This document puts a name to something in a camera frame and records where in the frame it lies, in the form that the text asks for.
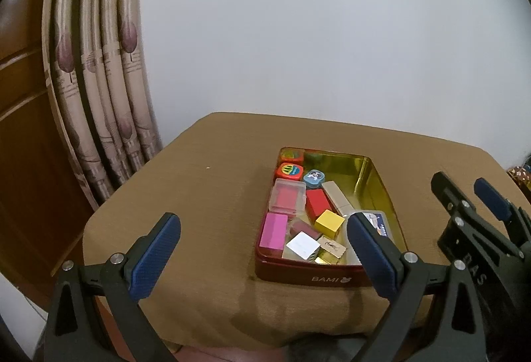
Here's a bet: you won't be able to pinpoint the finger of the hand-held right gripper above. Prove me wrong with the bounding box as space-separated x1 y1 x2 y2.
431 172 525 259
474 178 531 244

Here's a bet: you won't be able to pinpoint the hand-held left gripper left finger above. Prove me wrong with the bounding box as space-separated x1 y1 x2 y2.
43 213 182 362

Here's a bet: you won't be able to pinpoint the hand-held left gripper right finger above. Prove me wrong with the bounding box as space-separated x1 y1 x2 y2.
346 213 492 362

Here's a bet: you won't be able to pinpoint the clear plastic box blue label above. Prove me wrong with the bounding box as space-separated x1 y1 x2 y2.
351 211 395 241

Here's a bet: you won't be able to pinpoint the yellow small box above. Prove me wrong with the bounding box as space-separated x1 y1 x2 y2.
314 209 346 239

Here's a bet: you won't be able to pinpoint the red metal tin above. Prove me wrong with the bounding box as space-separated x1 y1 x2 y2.
254 146 410 289

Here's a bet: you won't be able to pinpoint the cream long slim box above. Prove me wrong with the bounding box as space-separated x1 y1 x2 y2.
322 180 353 218

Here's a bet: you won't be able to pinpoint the small zigzag patterned box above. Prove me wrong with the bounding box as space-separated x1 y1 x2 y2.
285 231 321 262

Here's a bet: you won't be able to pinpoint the pink rectangular box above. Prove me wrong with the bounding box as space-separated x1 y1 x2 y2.
259 212 289 251

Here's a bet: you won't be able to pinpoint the floral brown cloth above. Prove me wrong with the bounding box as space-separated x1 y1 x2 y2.
507 163 531 192

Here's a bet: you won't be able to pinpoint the tan box black print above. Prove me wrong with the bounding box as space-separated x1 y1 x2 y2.
318 236 348 260

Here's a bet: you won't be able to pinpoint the maroon small box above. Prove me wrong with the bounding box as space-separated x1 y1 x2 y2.
288 218 323 241

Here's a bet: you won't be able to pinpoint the red rectangular box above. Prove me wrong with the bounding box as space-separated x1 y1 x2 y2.
305 188 335 222

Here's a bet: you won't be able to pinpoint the light blue small tin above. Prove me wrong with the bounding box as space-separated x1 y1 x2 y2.
303 169 327 189

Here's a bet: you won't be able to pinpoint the clear box pink contents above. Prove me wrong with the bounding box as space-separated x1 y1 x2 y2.
269 178 307 220

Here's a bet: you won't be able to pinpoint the red tin yellow print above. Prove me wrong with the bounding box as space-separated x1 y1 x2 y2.
274 162 306 181

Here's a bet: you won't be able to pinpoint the brown wooden door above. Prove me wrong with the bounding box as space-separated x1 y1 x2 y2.
0 0 102 307

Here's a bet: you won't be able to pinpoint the beige patterned curtain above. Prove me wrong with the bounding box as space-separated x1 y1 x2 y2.
41 0 165 206

